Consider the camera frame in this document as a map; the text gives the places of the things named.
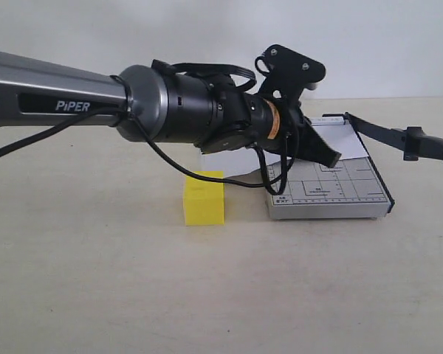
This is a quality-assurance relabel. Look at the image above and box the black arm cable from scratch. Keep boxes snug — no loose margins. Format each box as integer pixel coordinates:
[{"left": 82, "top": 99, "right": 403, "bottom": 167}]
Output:
[{"left": 0, "top": 75, "right": 300, "bottom": 196}]

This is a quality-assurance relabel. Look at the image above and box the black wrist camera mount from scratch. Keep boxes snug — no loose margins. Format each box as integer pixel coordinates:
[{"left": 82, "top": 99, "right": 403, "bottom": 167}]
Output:
[{"left": 255, "top": 44, "right": 326, "bottom": 107}]

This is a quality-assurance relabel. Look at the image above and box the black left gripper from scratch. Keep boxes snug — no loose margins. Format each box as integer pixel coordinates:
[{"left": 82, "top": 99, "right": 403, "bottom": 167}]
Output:
[{"left": 250, "top": 94, "right": 341, "bottom": 168}]

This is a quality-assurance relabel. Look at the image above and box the grey paper cutter base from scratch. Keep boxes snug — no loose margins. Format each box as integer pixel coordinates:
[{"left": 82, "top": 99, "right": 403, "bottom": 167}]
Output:
[{"left": 267, "top": 114, "right": 395, "bottom": 220}]

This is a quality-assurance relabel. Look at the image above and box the black cutter blade arm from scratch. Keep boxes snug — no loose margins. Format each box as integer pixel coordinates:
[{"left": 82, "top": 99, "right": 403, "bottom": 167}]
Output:
[{"left": 344, "top": 112, "right": 443, "bottom": 162}]

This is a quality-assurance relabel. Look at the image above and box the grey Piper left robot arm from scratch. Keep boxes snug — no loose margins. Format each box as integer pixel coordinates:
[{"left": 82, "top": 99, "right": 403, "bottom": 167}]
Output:
[{"left": 0, "top": 45, "right": 340, "bottom": 167}]

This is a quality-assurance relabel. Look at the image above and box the yellow cube block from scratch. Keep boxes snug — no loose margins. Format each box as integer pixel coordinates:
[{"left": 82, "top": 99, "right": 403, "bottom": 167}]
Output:
[{"left": 182, "top": 176, "right": 224, "bottom": 226}]

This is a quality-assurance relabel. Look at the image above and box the white paper sheet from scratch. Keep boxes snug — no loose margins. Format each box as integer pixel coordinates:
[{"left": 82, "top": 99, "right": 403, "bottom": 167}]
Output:
[{"left": 200, "top": 124, "right": 368, "bottom": 178}]

